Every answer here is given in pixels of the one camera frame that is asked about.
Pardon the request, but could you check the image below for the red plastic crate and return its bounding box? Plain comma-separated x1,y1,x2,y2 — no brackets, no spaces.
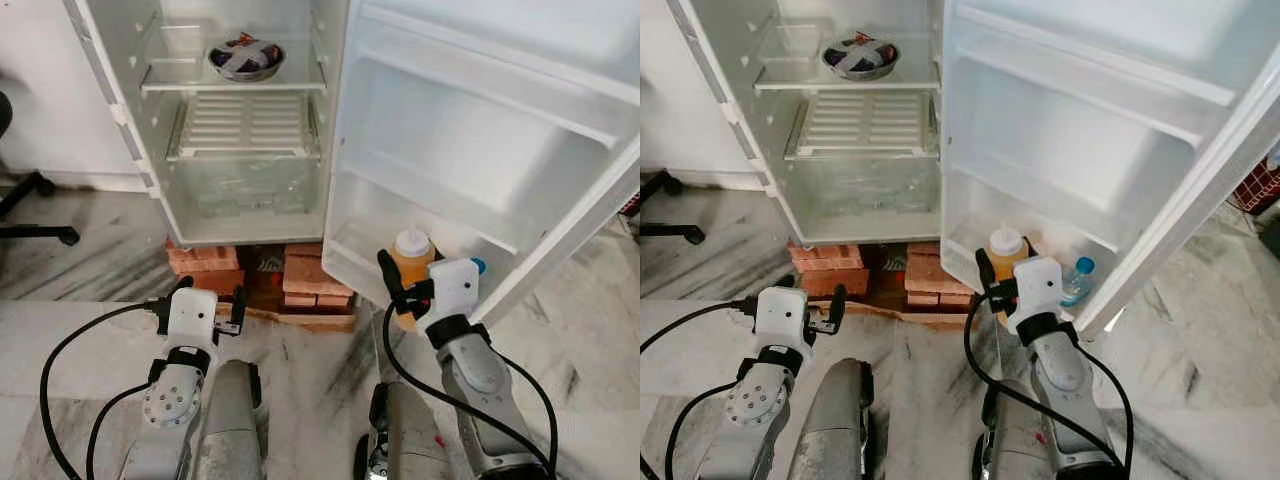
1224,158,1280,217

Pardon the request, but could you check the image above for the short black left arm cable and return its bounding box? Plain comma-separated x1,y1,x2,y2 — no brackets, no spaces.
664,379,742,480
86,379,157,480

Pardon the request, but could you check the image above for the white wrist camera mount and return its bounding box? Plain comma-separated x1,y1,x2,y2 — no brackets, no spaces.
1007,256,1064,334
164,287,220,352
423,257,482,334
751,285,810,352

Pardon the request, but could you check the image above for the grey fridge door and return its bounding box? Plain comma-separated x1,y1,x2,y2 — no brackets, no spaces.
939,0,1280,342
321,0,641,327

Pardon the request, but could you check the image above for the long black left arm cable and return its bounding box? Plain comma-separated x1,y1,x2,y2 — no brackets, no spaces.
640,296,762,480
39,297,172,480

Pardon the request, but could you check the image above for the grey right robot leg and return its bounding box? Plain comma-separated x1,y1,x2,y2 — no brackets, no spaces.
969,384,1052,480
354,379,452,480

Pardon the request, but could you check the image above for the white ribbed crisper cover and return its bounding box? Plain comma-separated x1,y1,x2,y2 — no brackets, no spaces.
784,90,942,163
164,90,323,163

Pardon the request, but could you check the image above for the grey robot leg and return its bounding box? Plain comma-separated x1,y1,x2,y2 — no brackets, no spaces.
969,384,1052,480
789,357,878,480
354,379,452,480
189,359,267,480

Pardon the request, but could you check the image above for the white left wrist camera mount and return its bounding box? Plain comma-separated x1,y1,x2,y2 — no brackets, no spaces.
164,287,220,352
751,285,810,352

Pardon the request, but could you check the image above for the black office chair base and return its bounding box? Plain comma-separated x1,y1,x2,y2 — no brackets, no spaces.
640,169,707,247
0,90,82,247

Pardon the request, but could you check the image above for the clear crisper drawer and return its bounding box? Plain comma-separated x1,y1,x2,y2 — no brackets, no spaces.
168,155,327,222
788,155,942,218

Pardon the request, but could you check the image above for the orange bottle with white cap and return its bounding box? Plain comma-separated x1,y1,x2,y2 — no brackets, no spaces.
389,226,439,332
987,224,1032,322

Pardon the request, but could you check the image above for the steel bowl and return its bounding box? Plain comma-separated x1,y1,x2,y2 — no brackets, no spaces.
821,33,902,84
206,33,287,84

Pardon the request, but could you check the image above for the orange brick fridge base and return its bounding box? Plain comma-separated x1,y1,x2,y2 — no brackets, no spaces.
786,239,973,321
164,237,357,323

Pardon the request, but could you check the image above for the grey left robot leg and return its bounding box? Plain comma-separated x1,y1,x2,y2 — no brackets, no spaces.
789,357,878,480
189,359,267,480

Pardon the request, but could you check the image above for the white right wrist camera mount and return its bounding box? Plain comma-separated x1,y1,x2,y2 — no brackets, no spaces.
1007,256,1064,334
423,257,482,334

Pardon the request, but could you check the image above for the glass fridge shelf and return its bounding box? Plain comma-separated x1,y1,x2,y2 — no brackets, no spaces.
754,54,942,97
139,54,328,97

